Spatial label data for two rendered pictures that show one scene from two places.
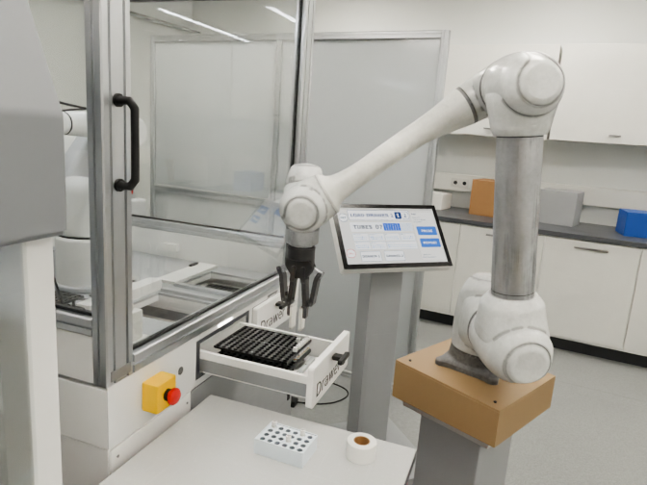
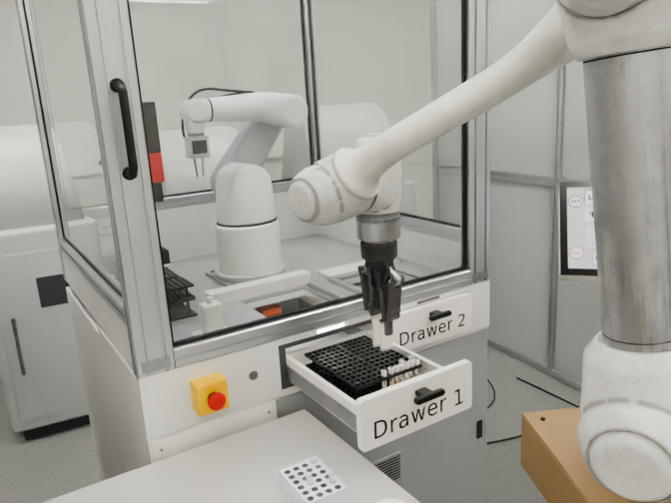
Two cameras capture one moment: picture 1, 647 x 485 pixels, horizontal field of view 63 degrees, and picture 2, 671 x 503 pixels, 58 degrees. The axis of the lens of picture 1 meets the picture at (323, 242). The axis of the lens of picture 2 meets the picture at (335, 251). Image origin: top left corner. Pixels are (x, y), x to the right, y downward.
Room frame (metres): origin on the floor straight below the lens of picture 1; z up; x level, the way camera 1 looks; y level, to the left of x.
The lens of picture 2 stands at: (0.37, -0.62, 1.49)
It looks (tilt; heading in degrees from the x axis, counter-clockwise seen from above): 14 degrees down; 39
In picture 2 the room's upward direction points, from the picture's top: 3 degrees counter-clockwise
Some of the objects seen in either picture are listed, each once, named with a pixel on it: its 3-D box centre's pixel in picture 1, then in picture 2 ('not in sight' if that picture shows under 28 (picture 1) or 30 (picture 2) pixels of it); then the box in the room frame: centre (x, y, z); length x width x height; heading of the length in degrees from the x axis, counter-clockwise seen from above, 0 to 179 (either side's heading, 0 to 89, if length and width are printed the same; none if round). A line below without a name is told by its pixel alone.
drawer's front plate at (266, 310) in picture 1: (273, 311); (430, 322); (1.74, 0.16, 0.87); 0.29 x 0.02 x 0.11; 160
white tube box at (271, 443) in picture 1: (286, 444); (313, 486); (1.11, 0.05, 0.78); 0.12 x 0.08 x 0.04; 68
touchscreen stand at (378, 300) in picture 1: (378, 355); not in sight; (2.26, -0.29, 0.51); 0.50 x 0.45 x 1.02; 21
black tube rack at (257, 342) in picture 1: (263, 352); (361, 371); (1.40, 0.15, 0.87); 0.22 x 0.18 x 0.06; 70
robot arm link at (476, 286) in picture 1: (485, 312); not in sight; (1.42, -0.47, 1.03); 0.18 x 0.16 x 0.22; 2
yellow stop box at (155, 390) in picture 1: (160, 392); (210, 394); (1.13, 0.36, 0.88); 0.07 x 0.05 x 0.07; 160
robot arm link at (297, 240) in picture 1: (301, 234); (377, 226); (1.36, 0.06, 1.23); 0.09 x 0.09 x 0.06
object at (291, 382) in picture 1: (260, 353); (359, 371); (1.41, 0.16, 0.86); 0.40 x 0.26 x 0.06; 70
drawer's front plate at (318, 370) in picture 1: (329, 366); (417, 403); (1.34, -0.04, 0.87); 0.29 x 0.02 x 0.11; 160
